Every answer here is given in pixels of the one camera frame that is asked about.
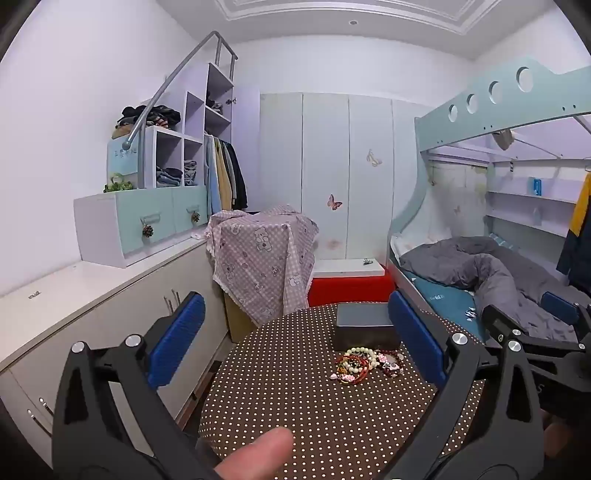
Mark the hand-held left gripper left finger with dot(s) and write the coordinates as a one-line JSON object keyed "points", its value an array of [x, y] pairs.
{"points": [[178, 337]]}

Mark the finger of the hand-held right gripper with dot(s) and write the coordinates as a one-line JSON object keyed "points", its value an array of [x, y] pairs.
{"points": [[498, 321], [561, 307]]}

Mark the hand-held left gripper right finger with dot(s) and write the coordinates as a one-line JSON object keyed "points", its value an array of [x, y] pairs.
{"points": [[418, 337]]}

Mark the dark grey storage box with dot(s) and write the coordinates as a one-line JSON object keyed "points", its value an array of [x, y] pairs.
{"points": [[367, 327]]}

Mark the person's left hand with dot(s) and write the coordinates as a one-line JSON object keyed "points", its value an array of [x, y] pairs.
{"points": [[258, 454]]}

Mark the grey duvet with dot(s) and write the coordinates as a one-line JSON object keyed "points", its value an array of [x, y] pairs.
{"points": [[498, 277]]}

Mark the teal bed sheet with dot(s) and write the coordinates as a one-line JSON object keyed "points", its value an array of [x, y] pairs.
{"points": [[448, 302]]}

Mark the tan cabinet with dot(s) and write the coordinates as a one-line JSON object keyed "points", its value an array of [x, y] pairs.
{"points": [[238, 318]]}

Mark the yellow and navy jacket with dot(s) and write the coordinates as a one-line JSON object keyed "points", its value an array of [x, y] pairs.
{"points": [[577, 230]]}

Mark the red storage box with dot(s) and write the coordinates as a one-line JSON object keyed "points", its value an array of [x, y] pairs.
{"points": [[346, 290]]}

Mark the low white cabinet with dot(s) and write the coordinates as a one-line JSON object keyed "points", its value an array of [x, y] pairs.
{"points": [[92, 314]]}

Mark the white box lid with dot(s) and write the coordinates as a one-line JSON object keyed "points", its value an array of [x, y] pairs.
{"points": [[341, 268]]}

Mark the pink checked bear cloth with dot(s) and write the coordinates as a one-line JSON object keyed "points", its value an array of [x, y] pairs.
{"points": [[258, 258]]}

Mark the small blue box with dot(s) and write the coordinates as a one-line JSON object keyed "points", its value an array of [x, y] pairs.
{"points": [[537, 186]]}

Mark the brown polka dot tablecloth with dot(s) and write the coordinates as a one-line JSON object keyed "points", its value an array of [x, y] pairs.
{"points": [[300, 397]]}

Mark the hanging light blue shirt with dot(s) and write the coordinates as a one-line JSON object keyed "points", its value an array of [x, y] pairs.
{"points": [[213, 184]]}

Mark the pink butterfly sticker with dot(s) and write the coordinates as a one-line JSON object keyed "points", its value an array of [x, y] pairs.
{"points": [[334, 202]]}

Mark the folded blue jeans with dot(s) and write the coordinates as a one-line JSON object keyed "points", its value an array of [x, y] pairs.
{"points": [[168, 177]]}

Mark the green plant decoration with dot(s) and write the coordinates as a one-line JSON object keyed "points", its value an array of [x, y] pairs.
{"points": [[117, 185]]}

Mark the folded grey clothes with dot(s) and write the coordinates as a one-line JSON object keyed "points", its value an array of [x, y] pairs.
{"points": [[190, 173]]}

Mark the hanging tan coat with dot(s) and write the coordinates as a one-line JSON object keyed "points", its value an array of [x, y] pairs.
{"points": [[222, 175]]}

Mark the hanging black coat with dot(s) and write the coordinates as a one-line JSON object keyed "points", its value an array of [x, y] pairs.
{"points": [[238, 180]]}

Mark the tan hanging cloth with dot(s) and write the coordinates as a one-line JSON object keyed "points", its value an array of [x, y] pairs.
{"points": [[503, 140]]}

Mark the light blue box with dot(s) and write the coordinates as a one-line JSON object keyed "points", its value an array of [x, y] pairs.
{"points": [[122, 161]]}

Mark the white butterfly sticker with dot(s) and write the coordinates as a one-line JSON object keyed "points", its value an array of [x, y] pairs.
{"points": [[374, 158]]}

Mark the lilac closet door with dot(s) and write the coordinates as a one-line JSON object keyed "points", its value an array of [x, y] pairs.
{"points": [[247, 147]]}

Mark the white wardrobe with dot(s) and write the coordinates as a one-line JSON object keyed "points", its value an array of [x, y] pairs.
{"points": [[323, 152]]}

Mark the teal bunk bed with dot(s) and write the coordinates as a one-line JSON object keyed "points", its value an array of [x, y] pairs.
{"points": [[508, 97]]}

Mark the pile of dark clothes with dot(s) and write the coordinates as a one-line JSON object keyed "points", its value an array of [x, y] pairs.
{"points": [[147, 116]]}

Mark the white cubby shelf unit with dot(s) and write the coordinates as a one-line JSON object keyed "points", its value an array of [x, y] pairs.
{"points": [[194, 110]]}

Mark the grey metal handrail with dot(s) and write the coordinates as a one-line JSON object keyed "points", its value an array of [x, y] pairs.
{"points": [[184, 64]]}

